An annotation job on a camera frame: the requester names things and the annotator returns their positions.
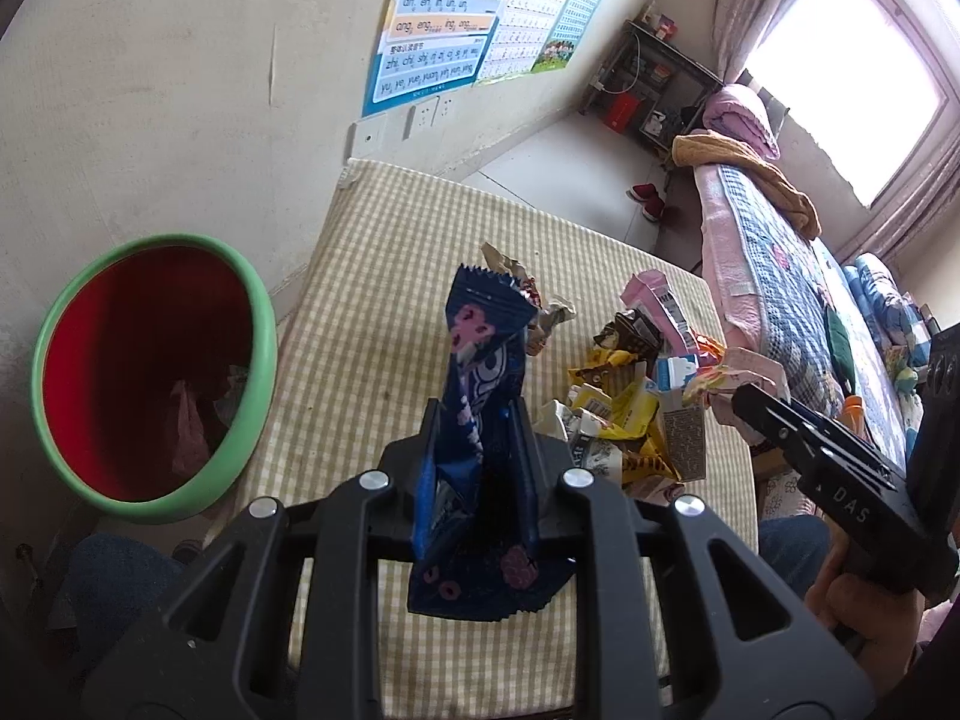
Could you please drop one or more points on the person's leg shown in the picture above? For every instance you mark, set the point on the person's leg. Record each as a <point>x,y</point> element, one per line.
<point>791,547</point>
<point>120,592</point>

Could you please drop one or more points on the pink patterned curtain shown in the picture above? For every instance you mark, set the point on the pink patterned curtain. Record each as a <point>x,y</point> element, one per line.
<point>765,0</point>
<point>922,195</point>

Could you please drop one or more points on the bed with patterned quilt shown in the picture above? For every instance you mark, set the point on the bed with patterned quilt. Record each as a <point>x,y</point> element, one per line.
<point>787,300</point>

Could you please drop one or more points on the blue pillow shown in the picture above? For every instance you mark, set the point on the blue pillow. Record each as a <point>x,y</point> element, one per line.
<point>885,292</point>

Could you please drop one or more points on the white chart poster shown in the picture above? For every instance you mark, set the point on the white chart poster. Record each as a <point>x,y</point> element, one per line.
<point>525,7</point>

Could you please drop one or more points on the black metal shelf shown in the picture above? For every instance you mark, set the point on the black metal shelf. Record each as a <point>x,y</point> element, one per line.
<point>660,67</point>

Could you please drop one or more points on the window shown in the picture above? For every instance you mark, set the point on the window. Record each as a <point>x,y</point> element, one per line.
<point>847,75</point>

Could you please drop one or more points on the red shoe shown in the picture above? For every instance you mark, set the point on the red shoe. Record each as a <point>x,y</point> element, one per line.
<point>640,192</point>
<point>653,208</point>

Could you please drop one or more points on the person's right hand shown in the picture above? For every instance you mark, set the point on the person's right hand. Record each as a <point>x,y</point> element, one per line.
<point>877,615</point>

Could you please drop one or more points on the pink folded blanket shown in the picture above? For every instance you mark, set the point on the pink folded blanket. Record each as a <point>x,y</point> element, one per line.
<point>739,120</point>

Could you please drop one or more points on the blue bordered letter poster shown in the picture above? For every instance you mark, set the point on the blue bordered letter poster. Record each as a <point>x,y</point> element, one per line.
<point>435,22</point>

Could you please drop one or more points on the red box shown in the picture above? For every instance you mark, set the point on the red box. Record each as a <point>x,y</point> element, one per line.
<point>622,112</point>

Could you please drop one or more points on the person's right leg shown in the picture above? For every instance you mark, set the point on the person's right leg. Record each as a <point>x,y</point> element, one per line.
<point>791,547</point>

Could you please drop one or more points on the white wall socket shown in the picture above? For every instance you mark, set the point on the white wall socket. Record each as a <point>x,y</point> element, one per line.
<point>420,120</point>
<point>443,109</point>

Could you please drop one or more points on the dark blue snack wrapper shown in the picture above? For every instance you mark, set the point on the dark blue snack wrapper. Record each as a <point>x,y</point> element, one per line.
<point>480,360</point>

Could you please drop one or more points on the crumpled brown wrapper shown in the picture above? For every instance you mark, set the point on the crumpled brown wrapper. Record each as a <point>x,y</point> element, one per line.
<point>555,315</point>

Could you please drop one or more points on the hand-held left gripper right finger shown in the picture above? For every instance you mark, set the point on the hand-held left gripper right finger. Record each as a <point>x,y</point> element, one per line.
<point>523,450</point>

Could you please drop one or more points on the yellow checkered tablecloth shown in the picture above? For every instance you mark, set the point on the yellow checkered tablecloth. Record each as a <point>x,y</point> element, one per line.
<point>360,300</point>

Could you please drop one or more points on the red bin with green rim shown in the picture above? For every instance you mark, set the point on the red bin with green rim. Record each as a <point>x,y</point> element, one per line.
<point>112,352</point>

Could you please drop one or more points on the pile of snack wrappers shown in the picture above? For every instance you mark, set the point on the pile of snack wrappers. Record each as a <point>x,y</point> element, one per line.
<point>630,420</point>

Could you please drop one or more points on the person's left leg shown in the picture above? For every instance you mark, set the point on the person's left leg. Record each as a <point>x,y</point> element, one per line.
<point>120,592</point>

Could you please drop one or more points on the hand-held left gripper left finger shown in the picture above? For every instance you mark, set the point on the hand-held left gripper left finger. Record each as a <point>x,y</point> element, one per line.
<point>429,450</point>

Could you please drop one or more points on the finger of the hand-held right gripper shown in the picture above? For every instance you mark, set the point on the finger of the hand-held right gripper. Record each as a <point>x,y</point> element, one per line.
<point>772,420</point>
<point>840,439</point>

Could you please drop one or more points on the heap of crumpled wrappers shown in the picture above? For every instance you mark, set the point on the heap of crumpled wrappers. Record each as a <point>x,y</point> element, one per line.
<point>195,427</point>

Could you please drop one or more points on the white blank wall plate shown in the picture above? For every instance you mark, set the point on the white blank wall plate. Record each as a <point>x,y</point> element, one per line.
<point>369,136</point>

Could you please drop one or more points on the tan blanket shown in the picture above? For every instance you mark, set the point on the tan blanket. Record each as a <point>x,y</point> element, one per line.
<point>757,172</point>

